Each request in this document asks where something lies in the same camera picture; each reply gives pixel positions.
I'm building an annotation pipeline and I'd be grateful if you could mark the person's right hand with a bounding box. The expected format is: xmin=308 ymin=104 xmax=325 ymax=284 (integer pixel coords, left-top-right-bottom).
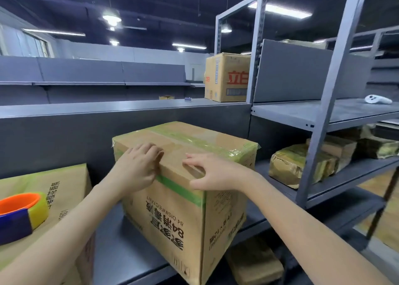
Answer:
xmin=182 ymin=153 xmax=259 ymax=192

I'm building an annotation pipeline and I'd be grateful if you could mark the person's left hand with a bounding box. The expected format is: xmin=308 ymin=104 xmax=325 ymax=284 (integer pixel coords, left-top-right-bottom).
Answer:
xmin=107 ymin=143 xmax=165 ymax=198

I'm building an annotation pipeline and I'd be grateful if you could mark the cardboard box with green tape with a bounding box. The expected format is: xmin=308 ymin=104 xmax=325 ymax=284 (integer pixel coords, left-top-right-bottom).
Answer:
xmin=112 ymin=121 xmax=260 ymax=285

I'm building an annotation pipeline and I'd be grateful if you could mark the person's right forearm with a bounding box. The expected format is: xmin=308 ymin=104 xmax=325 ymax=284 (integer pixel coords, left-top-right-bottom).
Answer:
xmin=248 ymin=170 xmax=395 ymax=285

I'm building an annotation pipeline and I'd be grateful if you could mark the person's left forearm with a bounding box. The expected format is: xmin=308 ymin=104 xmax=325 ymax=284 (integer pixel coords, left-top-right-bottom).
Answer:
xmin=0 ymin=178 xmax=125 ymax=285

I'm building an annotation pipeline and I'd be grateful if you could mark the large cardboard box black print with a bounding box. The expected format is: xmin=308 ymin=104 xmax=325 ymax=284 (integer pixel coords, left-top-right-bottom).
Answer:
xmin=0 ymin=163 xmax=96 ymax=285

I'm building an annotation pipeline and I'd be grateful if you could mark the cardboard box with red print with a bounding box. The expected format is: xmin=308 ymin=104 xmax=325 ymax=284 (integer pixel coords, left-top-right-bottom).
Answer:
xmin=204 ymin=53 xmax=252 ymax=103

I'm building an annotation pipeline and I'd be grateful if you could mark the ceiling tube light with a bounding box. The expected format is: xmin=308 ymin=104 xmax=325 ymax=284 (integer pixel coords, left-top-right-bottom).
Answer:
xmin=22 ymin=28 xmax=86 ymax=37
xmin=172 ymin=43 xmax=207 ymax=50
xmin=248 ymin=1 xmax=313 ymax=19

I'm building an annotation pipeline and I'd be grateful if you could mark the orange yellow blue tape dispenser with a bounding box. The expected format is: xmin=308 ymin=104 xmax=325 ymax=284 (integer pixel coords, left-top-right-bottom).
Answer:
xmin=0 ymin=192 xmax=50 ymax=246

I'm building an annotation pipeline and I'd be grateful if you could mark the grey metal shelf rack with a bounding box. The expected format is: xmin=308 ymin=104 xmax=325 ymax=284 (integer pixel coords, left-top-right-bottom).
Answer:
xmin=214 ymin=0 xmax=399 ymax=255

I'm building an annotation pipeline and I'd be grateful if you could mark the white handheld controller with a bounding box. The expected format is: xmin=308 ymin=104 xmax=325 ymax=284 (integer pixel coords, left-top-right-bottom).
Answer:
xmin=365 ymin=94 xmax=393 ymax=105

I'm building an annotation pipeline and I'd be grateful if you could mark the grey long wall shelving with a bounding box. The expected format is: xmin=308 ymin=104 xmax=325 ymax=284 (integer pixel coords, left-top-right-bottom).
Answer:
xmin=0 ymin=56 xmax=206 ymax=106

